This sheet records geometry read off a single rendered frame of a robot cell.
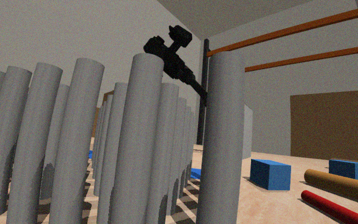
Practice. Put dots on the blue rectangular block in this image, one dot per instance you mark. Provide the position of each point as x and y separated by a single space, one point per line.
344 168
270 174

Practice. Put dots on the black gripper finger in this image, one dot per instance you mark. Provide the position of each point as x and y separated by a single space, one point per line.
178 34

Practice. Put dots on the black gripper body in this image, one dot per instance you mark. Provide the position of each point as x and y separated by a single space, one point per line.
169 56

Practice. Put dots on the blue tape strip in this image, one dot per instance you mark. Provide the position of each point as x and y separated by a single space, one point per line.
195 173

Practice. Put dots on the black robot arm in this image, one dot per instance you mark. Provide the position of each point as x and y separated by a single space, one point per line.
182 72

